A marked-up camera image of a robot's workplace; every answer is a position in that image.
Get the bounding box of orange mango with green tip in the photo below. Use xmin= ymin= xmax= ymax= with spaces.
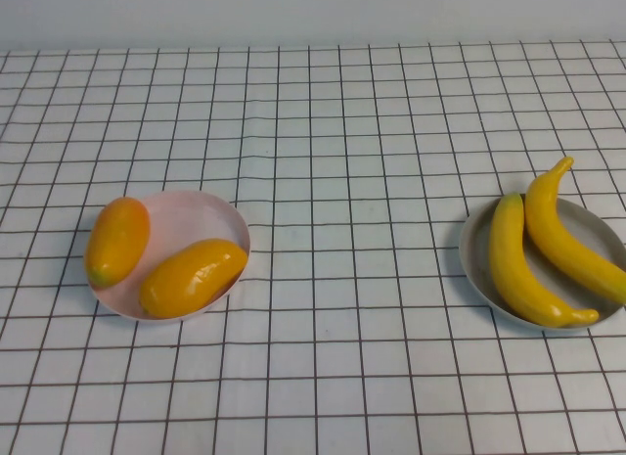
xmin=85 ymin=196 xmax=151 ymax=287

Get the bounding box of pink round plate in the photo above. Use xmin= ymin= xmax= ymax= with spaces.
xmin=87 ymin=190 xmax=251 ymax=322

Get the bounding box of white grid-pattern tablecloth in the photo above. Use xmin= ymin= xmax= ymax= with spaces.
xmin=0 ymin=41 xmax=626 ymax=455

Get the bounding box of grey round plate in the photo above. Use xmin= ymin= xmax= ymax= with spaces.
xmin=458 ymin=193 xmax=626 ymax=333

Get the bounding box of yellow banana with green tip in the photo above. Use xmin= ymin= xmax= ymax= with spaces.
xmin=488 ymin=192 xmax=601 ymax=328
xmin=523 ymin=156 xmax=626 ymax=305

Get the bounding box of glossy yellow-orange mango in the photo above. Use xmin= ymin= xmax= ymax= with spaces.
xmin=139 ymin=239 xmax=249 ymax=318

